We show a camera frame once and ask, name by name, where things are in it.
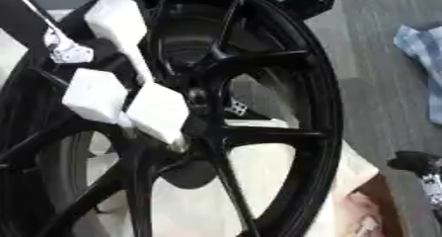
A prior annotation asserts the blue checked cloth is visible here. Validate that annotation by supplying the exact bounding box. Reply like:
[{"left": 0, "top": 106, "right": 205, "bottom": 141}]
[{"left": 392, "top": 24, "right": 442, "bottom": 126}]

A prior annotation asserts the perforated silver bracket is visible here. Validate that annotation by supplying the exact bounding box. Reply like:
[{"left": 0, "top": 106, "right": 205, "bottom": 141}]
[{"left": 224, "top": 97, "right": 251, "bottom": 118}]

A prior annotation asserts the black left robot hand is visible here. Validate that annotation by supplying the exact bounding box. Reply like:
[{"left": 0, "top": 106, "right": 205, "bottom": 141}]
[{"left": 0, "top": 0, "right": 126, "bottom": 84}]

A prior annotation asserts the black stand block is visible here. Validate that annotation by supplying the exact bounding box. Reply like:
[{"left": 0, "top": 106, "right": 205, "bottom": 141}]
[{"left": 279, "top": 0, "right": 340, "bottom": 21}]

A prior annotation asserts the black spoked wheel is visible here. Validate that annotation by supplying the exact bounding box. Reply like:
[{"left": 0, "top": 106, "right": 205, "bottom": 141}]
[{"left": 0, "top": 0, "right": 347, "bottom": 237}]

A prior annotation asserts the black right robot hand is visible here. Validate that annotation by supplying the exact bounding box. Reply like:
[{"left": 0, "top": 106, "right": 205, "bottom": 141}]
[{"left": 387, "top": 150, "right": 442, "bottom": 180}]

